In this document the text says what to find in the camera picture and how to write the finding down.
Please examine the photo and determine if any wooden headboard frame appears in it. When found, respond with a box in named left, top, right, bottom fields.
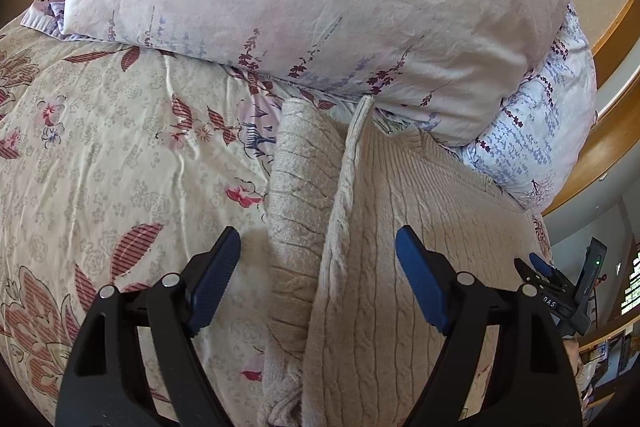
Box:
left=542, top=0, right=639, bottom=216

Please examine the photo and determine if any lavender print pillow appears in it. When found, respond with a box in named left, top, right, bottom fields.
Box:
left=450, top=3, right=598, bottom=212

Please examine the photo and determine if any floral bed quilt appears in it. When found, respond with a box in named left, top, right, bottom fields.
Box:
left=0, top=0, right=362, bottom=427

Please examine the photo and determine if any person's right hand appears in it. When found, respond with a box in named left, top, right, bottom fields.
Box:
left=563, top=338, right=582, bottom=381

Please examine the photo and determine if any beige cable-knit sweater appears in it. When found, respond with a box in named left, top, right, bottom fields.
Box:
left=258, top=98, right=550, bottom=426

